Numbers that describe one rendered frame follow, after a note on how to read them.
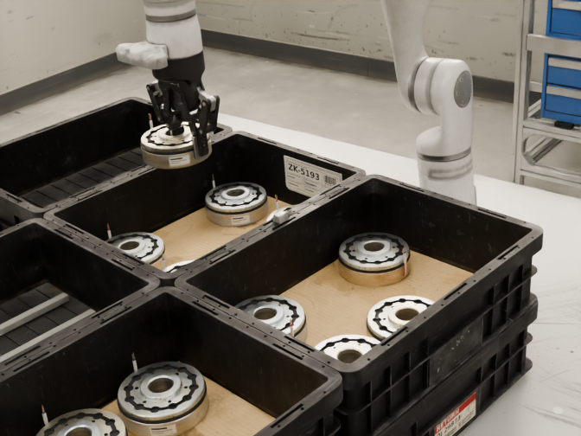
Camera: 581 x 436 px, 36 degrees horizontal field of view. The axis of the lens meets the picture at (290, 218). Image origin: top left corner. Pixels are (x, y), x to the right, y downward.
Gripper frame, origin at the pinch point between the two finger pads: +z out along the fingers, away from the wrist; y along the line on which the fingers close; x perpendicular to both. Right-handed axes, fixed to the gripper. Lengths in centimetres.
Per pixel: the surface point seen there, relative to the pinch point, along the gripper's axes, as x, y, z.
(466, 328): -0.6, -47.5, 13.4
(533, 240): -15, -48, 8
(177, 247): 3.1, 2.7, 17.1
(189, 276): 17.8, -18.7, 7.1
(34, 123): -126, 272, 100
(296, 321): 10.0, -29.2, 14.0
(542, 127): -186, 40, 72
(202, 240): -1.0, 1.3, 17.2
